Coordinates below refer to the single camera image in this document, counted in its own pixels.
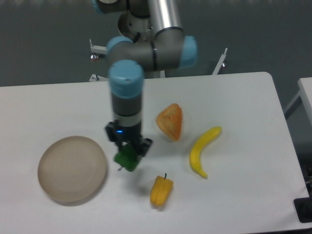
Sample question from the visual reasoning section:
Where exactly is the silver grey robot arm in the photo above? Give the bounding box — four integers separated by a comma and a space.
93, 0, 198, 167

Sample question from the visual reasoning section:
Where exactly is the yellow toy banana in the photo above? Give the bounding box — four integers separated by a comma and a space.
189, 126, 222, 179

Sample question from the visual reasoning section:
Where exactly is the green toy bell pepper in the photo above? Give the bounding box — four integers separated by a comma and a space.
114, 144, 141, 172

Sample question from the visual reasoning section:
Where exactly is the orange triangular toy pastry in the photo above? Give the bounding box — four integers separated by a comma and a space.
156, 103, 183, 142

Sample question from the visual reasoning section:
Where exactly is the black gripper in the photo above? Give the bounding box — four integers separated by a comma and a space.
105, 120, 153, 162

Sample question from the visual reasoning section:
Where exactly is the black device at table edge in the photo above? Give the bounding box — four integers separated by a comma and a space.
293, 197, 312, 223

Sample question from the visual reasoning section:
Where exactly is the beige round plate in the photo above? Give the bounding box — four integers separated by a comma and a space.
37, 136, 108, 206

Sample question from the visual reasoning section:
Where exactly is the white side table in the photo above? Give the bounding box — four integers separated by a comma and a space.
283, 77, 312, 123

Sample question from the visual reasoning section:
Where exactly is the yellow toy bell pepper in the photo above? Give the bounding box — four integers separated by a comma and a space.
150, 173, 174, 208

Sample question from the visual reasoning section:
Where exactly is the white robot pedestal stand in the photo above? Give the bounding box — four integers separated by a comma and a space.
88, 11, 229, 82

